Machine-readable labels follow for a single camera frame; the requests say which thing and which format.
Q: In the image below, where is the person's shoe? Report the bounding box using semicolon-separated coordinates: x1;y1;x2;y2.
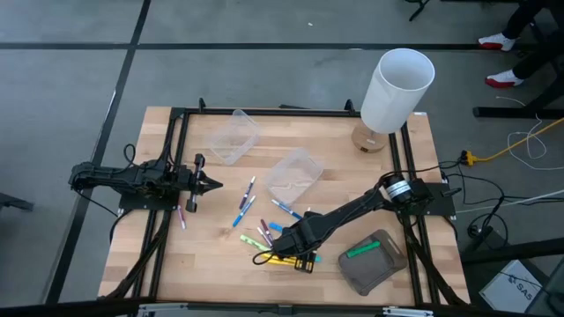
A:
484;69;525;89
478;33;517;52

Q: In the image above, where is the magenta cap whiteboard marker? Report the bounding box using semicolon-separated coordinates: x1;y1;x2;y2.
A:
259;218;275;246

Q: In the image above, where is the black power cable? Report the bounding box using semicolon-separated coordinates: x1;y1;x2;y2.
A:
440;158;508;241

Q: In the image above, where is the light green Sharpie highlighter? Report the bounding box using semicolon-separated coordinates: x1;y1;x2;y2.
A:
239;233;271;254

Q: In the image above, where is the office chair base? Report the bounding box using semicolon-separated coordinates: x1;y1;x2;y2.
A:
404;0;431;22

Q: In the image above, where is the white cardboard box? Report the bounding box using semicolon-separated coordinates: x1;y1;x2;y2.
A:
479;259;544;314

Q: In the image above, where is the grey plastic tray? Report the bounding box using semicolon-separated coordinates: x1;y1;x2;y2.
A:
337;228;409;297

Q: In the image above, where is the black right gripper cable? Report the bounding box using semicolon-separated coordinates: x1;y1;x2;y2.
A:
252;247;287;267

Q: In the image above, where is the dark green highlighter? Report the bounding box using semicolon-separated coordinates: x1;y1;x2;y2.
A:
345;240;382;260

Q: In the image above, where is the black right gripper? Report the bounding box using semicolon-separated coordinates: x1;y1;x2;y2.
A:
271;210;319;275

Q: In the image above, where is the purple thin whiteboard marker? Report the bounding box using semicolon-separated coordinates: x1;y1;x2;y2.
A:
239;175;257;210

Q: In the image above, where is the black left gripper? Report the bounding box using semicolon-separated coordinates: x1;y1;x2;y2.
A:
182;152;224;214

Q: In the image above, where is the black crossbar with silver brackets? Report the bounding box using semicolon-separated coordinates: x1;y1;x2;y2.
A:
0;298;564;317

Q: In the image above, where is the blue Expo whiteboard marker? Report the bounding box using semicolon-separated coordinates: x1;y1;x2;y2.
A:
271;198;304;221
232;195;257;228

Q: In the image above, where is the grey-white cable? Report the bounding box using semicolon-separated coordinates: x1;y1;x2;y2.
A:
456;188;564;215

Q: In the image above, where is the clear plastic container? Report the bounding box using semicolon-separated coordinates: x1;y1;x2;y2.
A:
263;146;325;206
207;108;262;166

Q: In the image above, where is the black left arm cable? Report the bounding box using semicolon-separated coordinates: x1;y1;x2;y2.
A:
122;143;138;166

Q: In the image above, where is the black furniture foot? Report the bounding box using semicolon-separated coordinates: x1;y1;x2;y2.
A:
0;192;35;212

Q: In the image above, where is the orange extension cord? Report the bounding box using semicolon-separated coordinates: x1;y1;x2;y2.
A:
460;116;564;168

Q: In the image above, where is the white shade wooden base lamp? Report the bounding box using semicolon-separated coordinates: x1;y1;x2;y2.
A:
351;47;436;154

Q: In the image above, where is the person's leg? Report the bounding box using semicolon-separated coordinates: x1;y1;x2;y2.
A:
501;0;547;41
513;37;564;80

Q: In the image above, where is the brown cap whiteboard marker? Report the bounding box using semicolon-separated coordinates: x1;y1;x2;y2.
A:
256;225;275;248

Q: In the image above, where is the white looped cable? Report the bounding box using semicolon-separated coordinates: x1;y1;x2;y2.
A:
495;95;564;172

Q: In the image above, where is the black desk foot bar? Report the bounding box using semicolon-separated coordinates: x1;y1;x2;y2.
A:
460;237;564;265

